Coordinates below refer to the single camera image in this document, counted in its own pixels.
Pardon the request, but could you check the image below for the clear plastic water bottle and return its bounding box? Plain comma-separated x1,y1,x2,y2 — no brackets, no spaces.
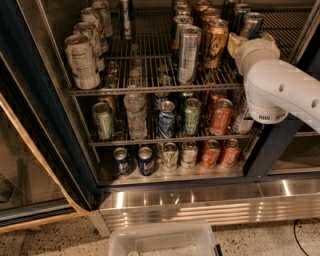
124,93,147,140

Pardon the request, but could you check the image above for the blue pepsi can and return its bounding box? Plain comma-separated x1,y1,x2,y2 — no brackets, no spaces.
137,147,154,176
113,147,131,176

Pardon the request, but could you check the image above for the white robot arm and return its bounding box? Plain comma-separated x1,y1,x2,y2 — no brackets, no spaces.
227,33,320,133

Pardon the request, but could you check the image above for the green can shelf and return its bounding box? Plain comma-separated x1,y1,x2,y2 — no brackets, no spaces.
183,98,201,135
92,101,114,140

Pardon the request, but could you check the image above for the green can middle shelf left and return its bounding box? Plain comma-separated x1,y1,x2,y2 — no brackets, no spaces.
92,101,114,140

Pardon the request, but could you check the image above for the stainless steel fridge base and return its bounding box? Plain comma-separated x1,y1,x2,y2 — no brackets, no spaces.
89,179,320,237

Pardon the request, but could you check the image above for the blue pepsi can right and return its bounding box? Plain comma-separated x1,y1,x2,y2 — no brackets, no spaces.
137,147,154,176

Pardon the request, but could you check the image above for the dark blue redbull can behind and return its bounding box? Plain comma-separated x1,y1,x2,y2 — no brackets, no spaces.
231,3,251,35

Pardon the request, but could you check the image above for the gold can back row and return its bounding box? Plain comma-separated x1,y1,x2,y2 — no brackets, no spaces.
194,0,212,18

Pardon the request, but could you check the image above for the dark glass bottle white label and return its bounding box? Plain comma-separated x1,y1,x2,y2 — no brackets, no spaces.
232,92,254,134

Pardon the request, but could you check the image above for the top wire shelf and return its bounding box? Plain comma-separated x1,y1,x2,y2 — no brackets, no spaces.
71,8,311,98

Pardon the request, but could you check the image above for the orange can middle shelf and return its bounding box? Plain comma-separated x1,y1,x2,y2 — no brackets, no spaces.
209,98,233,136

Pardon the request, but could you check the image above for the blue white can middle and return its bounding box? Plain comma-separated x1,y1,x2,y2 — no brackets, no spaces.
157,100,176,138

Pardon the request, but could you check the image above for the middle wire shelf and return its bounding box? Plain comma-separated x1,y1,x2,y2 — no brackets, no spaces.
89,118,264,147

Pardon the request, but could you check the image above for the white green can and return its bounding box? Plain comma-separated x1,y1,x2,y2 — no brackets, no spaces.
73,21,105,72
162,143,179,172

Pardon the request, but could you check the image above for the tall silver can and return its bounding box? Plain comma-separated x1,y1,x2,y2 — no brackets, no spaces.
177,26,202,84
170,15,194,69

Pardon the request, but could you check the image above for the clear plastic bin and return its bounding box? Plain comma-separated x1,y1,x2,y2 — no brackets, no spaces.
108,221,223,256

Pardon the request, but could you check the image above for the white can front left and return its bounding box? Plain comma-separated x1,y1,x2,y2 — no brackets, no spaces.
65,35,100,90

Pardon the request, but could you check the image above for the white can back left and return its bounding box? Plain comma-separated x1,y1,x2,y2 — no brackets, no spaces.
92,0,113,38

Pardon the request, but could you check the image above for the tall silver can front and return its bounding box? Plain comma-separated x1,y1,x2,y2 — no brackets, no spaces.
177,26,202,84

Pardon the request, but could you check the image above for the silver can third row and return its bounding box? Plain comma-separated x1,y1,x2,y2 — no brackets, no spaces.
173,5,192,16

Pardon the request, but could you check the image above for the gold can second row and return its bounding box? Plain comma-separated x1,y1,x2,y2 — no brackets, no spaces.
200,7,221,30

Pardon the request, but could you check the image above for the orange can bottom left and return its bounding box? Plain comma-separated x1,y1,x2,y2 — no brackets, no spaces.
200,140,221,169

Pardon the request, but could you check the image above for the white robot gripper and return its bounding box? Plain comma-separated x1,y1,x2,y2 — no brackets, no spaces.
227,31,280,76

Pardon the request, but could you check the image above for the orange can bottom right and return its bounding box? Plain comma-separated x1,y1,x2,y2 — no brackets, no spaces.
220,139,241,168

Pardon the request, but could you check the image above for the orange can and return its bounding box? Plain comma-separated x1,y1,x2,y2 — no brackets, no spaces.
200,140,221,169
207,90,227,119
220,139,241,168

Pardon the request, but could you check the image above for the slim silver can back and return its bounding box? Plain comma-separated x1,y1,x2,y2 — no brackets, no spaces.
118,0,134,40

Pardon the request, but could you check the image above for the silver blue redbull can front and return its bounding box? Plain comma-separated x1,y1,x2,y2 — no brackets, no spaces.
240,12,264,40

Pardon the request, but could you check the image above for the white green can bottom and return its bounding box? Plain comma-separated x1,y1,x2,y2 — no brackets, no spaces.
162,143,179,172

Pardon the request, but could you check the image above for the orange can behind middle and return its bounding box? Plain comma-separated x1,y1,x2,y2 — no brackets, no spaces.
207,90,227,119

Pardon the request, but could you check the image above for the glass fridge door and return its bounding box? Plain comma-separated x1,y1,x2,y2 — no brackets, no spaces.
0,0,97,233

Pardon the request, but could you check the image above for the black cable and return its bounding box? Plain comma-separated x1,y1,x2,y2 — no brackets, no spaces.
292,217,320,256

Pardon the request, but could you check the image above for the wire shelf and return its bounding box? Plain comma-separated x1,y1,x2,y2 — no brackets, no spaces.
89,118,264,147
71,8,311,98

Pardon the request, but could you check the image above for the gold La Croix can front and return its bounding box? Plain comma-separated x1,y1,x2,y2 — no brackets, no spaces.
202,19,229,69

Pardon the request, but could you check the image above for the blue pepsi can left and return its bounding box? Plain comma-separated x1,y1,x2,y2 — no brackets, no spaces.
113,147,131,176

